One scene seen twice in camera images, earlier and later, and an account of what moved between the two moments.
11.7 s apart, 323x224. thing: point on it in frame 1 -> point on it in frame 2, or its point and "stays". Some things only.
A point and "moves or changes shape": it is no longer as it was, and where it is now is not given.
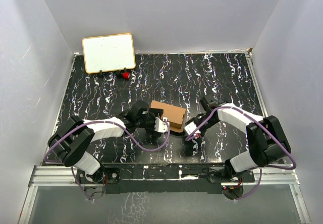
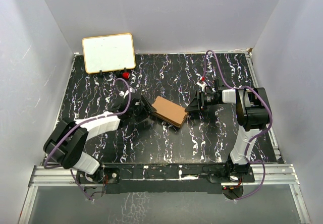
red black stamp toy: x=125 y=75 stays
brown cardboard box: x=174 y=114 moves or changes shape
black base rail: x=162 y=178 stays
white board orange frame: x=109 y=53 stays
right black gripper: x=202 y=132 -> x=194 y=105
